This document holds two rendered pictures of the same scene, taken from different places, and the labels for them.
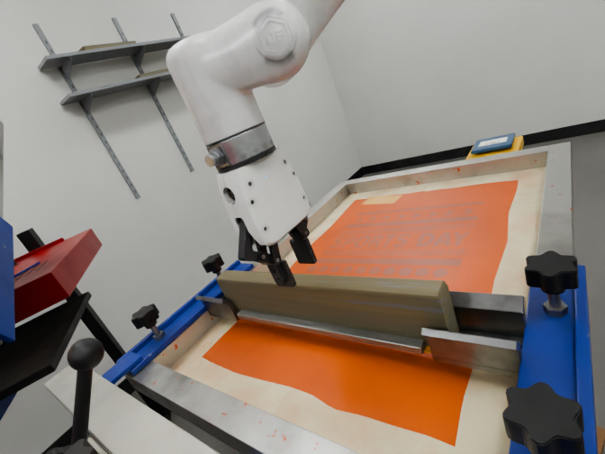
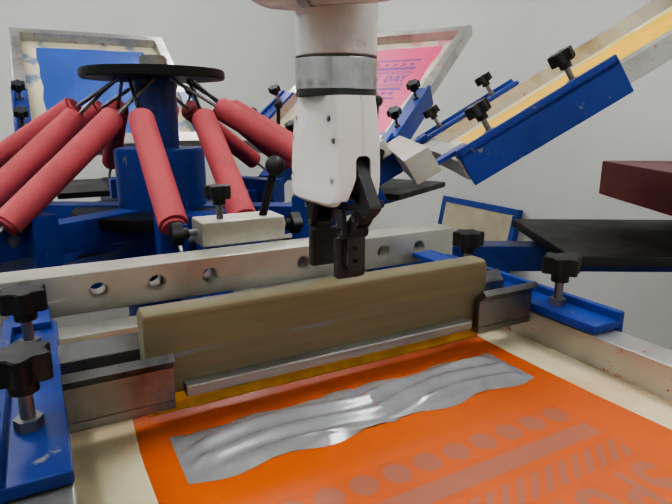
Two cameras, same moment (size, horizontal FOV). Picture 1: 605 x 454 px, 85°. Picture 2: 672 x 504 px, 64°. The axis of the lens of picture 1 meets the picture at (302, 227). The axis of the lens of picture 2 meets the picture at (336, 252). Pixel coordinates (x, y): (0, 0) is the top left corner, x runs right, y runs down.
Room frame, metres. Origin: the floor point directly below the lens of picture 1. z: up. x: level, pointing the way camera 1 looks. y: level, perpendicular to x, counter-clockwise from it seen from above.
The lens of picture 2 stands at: (0.57, -0.47, 1.22)
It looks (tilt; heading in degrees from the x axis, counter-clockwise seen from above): 14 degrees down; 108
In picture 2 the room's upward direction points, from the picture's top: straight up
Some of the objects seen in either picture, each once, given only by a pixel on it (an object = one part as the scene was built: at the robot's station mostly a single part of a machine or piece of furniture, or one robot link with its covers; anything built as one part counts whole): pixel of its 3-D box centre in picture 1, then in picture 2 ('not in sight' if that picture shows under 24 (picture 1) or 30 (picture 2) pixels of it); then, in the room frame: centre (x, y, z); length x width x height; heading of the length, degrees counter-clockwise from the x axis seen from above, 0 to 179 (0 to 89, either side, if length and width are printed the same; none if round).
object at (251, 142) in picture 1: (236, 147); (332, 75); (0.41, 0.04, 1.26); 0.09 x 0.07 x 0.03; 136
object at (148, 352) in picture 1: (201, 317); (505, 304); (0.58, 0.25, 0.98); 0.30 x 0.05 x 0.07; 136
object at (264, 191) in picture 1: (261, 191); (336, 142); (0.41, 0.03, 1.20); 0.10 x 0.08 x 0.11; 136
